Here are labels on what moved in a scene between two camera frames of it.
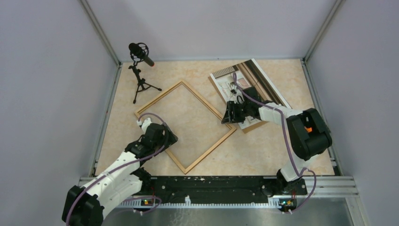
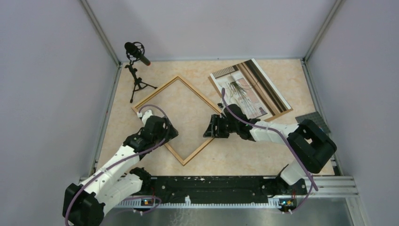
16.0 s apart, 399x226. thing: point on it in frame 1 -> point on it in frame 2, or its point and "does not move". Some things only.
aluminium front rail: [337, 187] does not move
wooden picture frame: [198, 159] -> [210, 104]
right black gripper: [230, 116] -> [211, 131]
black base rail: [220, 188] does not move
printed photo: [249, 75] does not move
